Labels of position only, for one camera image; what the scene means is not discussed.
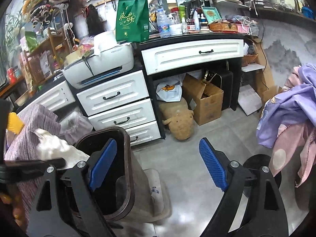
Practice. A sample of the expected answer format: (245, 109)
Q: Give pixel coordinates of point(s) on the wooden shelf rack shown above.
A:
(47, 58)

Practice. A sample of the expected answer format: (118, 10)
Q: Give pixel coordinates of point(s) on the white desk drawer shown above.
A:
(174, 56)

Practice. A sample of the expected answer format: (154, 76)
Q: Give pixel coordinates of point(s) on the green tote bag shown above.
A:
(132, 21)

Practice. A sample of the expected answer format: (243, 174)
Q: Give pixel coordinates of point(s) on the cardboard box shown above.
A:
(204, 99)

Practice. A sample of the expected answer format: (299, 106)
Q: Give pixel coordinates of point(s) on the white printer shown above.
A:
(92, 69)

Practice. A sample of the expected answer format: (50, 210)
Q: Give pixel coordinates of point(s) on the brown trash bin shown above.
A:
(125, 192)

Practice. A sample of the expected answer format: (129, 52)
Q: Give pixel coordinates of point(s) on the brown plush toy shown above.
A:
(178, 117)

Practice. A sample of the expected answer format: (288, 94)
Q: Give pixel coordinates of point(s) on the white plastic bag orange print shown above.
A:
(170, 89)

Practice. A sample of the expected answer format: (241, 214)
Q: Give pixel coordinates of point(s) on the red tin can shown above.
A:
(11, 75)

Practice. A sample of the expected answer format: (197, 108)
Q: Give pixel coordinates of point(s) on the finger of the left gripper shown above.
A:
(18, 171)

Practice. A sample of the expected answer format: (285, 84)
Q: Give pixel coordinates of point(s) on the yellow foam fruit net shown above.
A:
(15, 124)

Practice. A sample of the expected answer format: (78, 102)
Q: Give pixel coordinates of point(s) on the purple cloth pile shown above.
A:
(287, 123)

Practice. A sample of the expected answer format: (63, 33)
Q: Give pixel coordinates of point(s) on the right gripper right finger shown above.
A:
(251, 204)

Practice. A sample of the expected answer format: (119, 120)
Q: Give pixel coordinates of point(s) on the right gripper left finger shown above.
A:
(64, 204)

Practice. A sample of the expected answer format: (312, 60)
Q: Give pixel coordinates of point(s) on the white low cabinet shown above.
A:
(55, 98)

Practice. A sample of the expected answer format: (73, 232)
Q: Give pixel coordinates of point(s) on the white drawer cabinet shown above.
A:
(123, 102)

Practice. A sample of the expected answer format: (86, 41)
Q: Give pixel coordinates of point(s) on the water bottle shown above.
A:
(163, 24)

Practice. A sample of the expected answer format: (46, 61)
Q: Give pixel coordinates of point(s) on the purple striped tablecloth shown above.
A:
(23, 147)

